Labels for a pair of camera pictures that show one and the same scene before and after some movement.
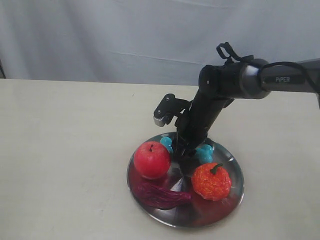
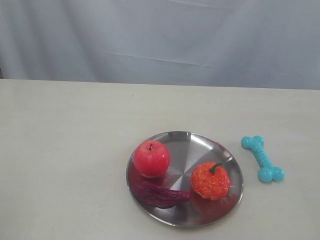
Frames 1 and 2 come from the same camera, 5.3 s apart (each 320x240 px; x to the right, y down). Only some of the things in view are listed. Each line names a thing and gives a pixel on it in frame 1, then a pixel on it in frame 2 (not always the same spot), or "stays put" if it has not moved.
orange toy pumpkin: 210,182 stays put
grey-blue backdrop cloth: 149,41 stays put
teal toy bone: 204,153 → 267,172
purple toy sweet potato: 157,198 stays put
